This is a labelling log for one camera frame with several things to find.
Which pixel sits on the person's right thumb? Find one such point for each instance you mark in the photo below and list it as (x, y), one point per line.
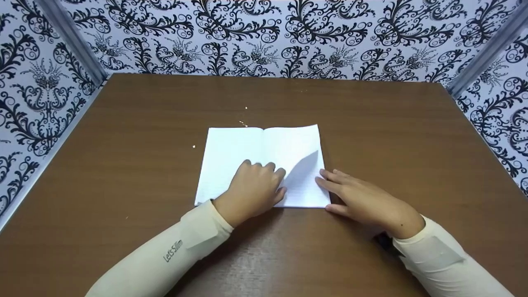
(337, 209)

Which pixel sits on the person's left hand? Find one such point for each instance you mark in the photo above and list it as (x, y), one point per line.
(249, 192)

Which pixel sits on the person's right forearm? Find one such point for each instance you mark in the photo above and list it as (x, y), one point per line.
(445, 264)

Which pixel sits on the person's left fingers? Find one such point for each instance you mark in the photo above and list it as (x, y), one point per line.
(264, 169)

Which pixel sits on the person's left thumb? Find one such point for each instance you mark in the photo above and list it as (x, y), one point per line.
(280, 196)

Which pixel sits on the white paper sheet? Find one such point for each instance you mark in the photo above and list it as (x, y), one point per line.
(235, 148)

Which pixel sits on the person's right hand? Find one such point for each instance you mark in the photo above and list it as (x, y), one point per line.
(371, 202)

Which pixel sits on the person's left forearm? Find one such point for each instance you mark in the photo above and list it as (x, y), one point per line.
(165, 255)

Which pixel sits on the person's right fingers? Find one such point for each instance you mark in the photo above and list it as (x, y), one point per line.
(332, 181)

